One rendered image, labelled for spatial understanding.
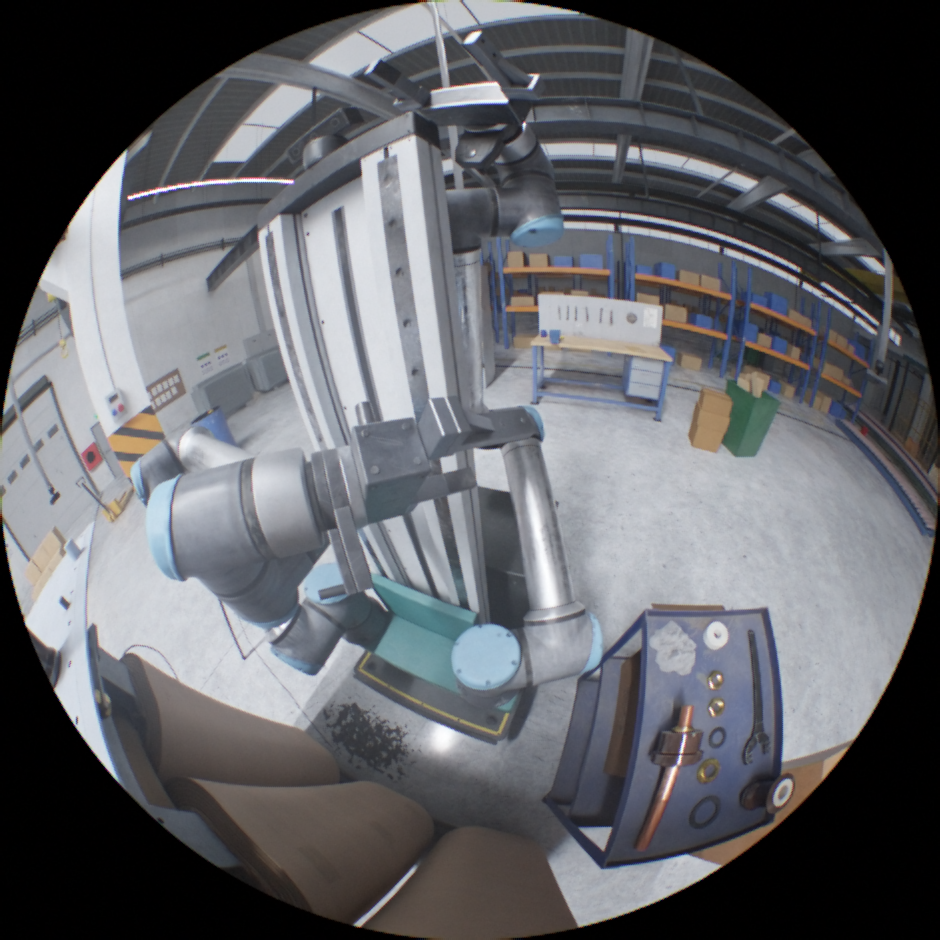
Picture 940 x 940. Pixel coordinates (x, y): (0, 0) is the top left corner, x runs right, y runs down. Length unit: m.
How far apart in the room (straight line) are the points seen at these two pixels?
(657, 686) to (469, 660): 0.43
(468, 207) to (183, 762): 1.19
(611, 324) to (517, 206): 3.91
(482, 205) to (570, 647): 0.81
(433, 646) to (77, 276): 5.86
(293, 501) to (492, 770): 1.46
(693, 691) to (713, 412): 3.09
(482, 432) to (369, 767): 1.61
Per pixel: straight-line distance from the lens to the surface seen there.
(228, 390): 8.54
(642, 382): 3.85
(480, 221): 0.47
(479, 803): 1.57
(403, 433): 0.21
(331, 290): 0.49
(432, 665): 0.92
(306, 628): 0.80
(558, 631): 0.65
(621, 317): 4.34
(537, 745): 1.54
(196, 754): 0.91
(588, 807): 1.09
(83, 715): 0.51
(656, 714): 0.73
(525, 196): 0.50
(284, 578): 0.34
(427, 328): 0.33
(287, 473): 0.22
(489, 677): 0.61
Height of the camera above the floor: 1.53
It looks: 36 degrees down
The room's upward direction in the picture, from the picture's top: 7 degrees counter-clockwise
